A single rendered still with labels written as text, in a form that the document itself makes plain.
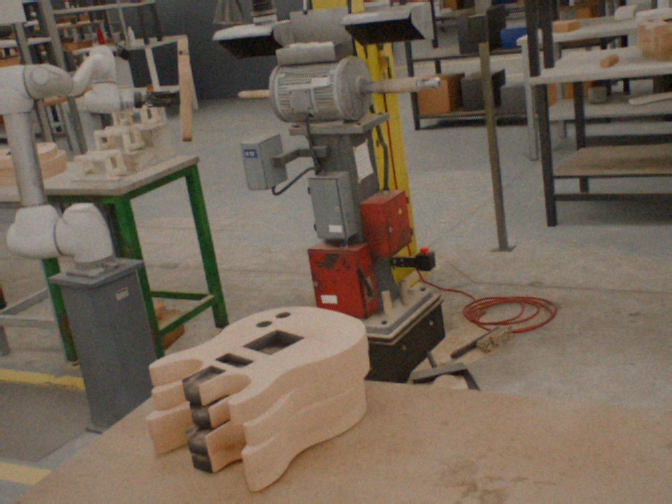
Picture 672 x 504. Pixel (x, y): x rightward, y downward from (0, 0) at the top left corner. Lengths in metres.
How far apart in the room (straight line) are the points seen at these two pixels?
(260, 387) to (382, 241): 2.31
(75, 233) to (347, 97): 1.21
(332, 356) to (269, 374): 0.13
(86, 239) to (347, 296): 1.09
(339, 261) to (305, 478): 2.29
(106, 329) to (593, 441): 2.59
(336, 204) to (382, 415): 2.07
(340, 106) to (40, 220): 1.28
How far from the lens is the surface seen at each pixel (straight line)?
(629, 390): 4.15
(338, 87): 4.05
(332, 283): 4.23
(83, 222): 4.13
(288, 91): 4.18
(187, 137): 4.63
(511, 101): 9.07
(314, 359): 2.00
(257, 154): 4.06
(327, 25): 4.26
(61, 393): 4.97
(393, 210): 4.18
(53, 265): 5.08
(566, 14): 7.78
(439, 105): 9.37
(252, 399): 1.90
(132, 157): 4.83
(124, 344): 4.23
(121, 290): 4.19
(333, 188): 4.09
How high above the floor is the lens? 1.88
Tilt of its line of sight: 18 degrees down
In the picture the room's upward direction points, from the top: 9 degrees counter-clockwise
